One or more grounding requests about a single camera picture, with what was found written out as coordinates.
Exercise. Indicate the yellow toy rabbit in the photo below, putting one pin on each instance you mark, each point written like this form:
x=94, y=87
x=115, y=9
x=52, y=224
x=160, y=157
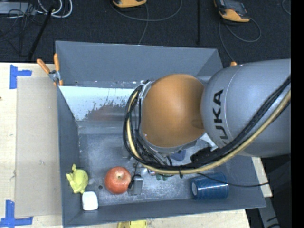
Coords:
x=79, y=178

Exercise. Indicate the brown cardboard board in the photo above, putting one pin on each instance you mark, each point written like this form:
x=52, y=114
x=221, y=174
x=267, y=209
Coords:
x=35, y=139

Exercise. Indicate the black cylinder on white bracket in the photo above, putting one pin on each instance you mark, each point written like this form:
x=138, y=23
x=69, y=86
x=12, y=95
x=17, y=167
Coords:
x=202, y=155

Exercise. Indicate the red apple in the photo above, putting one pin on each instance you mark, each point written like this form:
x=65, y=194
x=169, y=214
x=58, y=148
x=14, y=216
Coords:
x=117, y=180

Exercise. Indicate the blue ribbed cup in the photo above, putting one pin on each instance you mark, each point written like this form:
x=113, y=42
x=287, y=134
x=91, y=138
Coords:
x=210, y=186

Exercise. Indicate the white soft block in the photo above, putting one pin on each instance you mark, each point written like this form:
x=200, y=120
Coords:
x=90, y=201

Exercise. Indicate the small blue rounded object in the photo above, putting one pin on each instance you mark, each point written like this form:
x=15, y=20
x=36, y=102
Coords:
x=177, y=155

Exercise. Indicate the grey metal bin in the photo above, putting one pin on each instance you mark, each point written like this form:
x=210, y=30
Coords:
x=99, y=151

